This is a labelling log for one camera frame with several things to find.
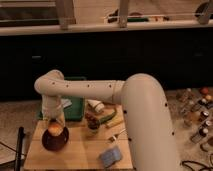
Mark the blue sponge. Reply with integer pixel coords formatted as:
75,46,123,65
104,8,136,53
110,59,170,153
99,146,122,168

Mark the folded grey cloth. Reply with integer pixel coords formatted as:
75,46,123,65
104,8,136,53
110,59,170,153
61,99,72,108

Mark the small cup with red contents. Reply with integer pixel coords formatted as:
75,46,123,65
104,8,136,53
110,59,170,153
86,115,100,132

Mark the brown spice bottle upper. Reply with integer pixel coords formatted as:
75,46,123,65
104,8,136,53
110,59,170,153
198,111,209,122

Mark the orange apple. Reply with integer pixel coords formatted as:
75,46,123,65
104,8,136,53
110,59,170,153
48,122,63,136

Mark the sandwich toy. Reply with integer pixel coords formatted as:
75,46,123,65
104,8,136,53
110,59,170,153
88,100,105,113

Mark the brown spice bottle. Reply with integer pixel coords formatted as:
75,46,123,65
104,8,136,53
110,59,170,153
198,111,209,122
190,128,208,143

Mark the silver fork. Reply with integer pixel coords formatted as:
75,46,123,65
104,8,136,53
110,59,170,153
108,128,126,142

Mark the black pole stand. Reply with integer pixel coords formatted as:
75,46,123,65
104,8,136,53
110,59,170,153
14,127,25,171

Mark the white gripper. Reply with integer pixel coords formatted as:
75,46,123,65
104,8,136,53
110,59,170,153
43,107,65,127

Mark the green plastic tray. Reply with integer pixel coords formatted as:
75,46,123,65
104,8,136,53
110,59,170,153
36,76,87,122

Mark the purple bowl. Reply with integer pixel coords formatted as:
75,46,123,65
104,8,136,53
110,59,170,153
42,128,69,151

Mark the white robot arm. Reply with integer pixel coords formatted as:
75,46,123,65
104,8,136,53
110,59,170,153
34,70,182,171

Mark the green pepper toy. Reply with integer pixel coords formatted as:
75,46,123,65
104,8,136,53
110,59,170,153
99,109,117,124

